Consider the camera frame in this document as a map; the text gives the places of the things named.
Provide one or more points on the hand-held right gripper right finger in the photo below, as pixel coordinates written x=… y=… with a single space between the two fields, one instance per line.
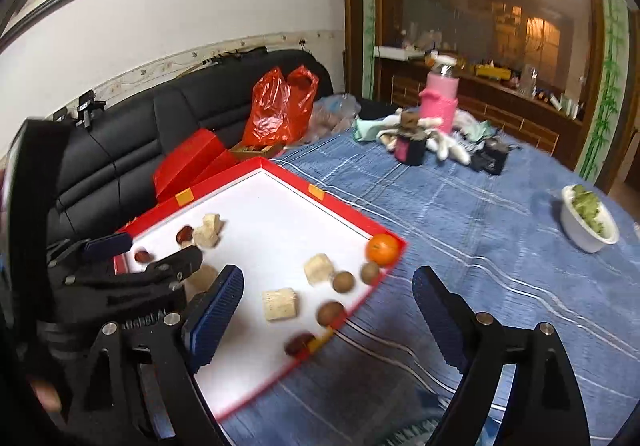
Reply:
x=440 y=316

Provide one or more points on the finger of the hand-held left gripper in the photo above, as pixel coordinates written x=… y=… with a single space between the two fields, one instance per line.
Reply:
x=107 y=246
x=170 y=266

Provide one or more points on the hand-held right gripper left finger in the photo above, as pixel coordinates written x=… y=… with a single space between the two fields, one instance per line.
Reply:
x=215 y=321

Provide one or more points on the red jujube date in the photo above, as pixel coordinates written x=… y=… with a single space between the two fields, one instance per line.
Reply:
x=299 y=343
x=142 y=255
x=185 y=235

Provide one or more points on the pale peeled sugarcane chunk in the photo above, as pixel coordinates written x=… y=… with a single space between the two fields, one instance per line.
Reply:
x=200 y=278
x=319 y=268
x=212 y=221
x=205 y=237
x=280 y=303

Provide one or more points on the brown longan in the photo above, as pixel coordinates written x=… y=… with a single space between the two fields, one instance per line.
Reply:
x=330 y=312
x=343 y=281
x=370 y=271

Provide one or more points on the orange mandarin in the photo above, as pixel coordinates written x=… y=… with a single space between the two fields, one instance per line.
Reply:
x=382 y=248

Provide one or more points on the red cardboard box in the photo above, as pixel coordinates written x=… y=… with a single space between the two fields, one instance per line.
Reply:
x=280 y=221

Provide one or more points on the person's left hand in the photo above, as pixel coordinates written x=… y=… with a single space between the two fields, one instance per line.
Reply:
x=47 y=393

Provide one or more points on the blue plaid tablecloth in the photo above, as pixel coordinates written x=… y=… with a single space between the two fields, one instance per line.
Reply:
x=475 y=276

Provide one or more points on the red box lid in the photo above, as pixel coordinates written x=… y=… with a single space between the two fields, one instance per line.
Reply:
x=187 y=161

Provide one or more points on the black leather sofa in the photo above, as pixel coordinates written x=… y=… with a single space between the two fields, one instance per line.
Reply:
x=150 y=126

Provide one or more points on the small wooden box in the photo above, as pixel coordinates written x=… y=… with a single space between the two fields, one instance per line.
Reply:
x=255 y=150

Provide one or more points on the black jar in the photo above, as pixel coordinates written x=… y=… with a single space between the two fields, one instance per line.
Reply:
x=490 y=159

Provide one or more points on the white bowl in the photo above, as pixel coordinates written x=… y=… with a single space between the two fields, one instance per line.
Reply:
x=582 y=231

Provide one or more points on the white cloth gloves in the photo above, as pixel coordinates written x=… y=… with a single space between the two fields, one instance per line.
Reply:
x=450 y=146

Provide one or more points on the green leafy vegetables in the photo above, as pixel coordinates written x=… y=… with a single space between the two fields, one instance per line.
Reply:
x=590 y=208

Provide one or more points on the red plastic bag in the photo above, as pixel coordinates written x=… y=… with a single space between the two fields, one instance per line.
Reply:
x=277 y=111

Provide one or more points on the mint green cloth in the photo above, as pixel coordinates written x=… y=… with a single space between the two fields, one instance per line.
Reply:
x=367 y=129

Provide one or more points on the wooden counter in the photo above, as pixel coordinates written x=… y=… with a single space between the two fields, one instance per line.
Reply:
x=500 y=111

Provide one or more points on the pink sleeved bottle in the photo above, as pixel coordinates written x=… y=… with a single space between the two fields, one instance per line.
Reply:
x=440 y=101

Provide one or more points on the clear plastic bag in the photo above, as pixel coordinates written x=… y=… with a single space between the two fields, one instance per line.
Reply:
x=332 y=116

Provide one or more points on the yellow flat box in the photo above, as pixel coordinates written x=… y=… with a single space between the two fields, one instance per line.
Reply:
x=492 y=71

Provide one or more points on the clear glass pitcher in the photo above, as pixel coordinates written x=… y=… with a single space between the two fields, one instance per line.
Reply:
x=527 y=79

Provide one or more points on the bamboo print panel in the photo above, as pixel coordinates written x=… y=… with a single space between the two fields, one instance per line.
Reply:
x=607 y=91

